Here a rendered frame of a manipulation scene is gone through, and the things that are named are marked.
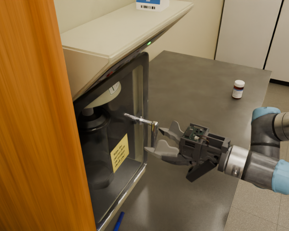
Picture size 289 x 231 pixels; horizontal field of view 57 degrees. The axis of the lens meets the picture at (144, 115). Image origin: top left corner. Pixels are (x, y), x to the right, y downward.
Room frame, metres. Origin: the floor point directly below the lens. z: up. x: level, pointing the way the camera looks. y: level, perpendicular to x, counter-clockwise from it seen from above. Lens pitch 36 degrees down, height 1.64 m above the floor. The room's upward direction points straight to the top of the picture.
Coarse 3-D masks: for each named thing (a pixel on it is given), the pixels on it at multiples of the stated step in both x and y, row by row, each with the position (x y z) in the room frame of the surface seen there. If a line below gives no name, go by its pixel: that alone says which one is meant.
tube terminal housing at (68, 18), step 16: (64, 0) 0.42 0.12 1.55; (80, 0) 0.45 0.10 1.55; (96, 0) 0.48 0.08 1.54; (112, 0) 0.53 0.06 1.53; (128, 0) 0.58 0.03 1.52; (64, 16) 0.41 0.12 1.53; (80, 16) 0.44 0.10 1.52; (96, 16) 0.48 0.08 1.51; (64, 32) 0.41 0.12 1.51; (80, 96) 0.42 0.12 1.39; (128, 192) 0.54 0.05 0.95
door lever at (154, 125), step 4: (140, 120) 0.59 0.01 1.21; (144, 120) 0.59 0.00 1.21; (140, 124) 0.59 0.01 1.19; (148, 124) 0.58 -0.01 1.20; (152, 124) 0.57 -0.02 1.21; (156, 124) 0.57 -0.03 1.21; (152, 128) 0.57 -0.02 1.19; (156, 128) 0.57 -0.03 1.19; (152, 132) 0.57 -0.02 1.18; (156, 132) 0.57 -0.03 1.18; (152, 136) 0.57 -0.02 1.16; (156, 136) 0.57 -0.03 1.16; (152, 140) 0.57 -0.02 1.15; (156, 140) 0.57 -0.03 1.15; (152, 144) 0.57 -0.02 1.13
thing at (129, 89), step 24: (120, 72) 0.52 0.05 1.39; (144, 72) 0.61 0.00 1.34; (96, 96) 0.44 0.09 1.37; (120, 96) 0.51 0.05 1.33; (144, 96) 0.61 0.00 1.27; (96, 120) 0.43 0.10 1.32; (120, 120) 0.51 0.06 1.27; (96, 144) 0.42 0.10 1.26; (144, 144) 0.61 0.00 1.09; (96, 168) 0.41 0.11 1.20; (120, 168) 0.49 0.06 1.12; (96, 192) 0.40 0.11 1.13; (120, 192) 0.48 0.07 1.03; (96, 216) 0.39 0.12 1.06
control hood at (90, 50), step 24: (96, 24) 0.44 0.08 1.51; (120, 24) 0.44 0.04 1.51; (144, 24) 0.44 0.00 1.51; (168, 24) 0.48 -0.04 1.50; (72, 48) 0.34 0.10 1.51; (96, 48) 0.34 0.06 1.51; (120, 48) 0.34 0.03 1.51; (144, 48) 0.56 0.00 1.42; (72, 72) 0.34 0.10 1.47; (96, 72) 0.32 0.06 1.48; (72, 96) 0.34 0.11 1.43
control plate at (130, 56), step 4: (156, 36) 0.49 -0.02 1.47; (152, 40) 0.51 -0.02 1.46; (144, 44) 0.45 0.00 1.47; (148, 44) 0.52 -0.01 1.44; (140, 48) 0.45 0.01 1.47; (136, 52) 0.46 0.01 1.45; (128, 56) 0.41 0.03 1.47; (132, 56) 0.48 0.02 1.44; (124, 60) 0.42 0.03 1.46; (116, 64) 0.36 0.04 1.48; (120, 64) 0.42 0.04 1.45; (112, 68) 0.38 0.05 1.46; (116, 68) 0.43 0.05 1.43; (108, 72) 0.39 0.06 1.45; (104, 76) 0.39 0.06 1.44; (88, 88) 0.37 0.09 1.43; (84, 92) 0.38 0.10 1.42
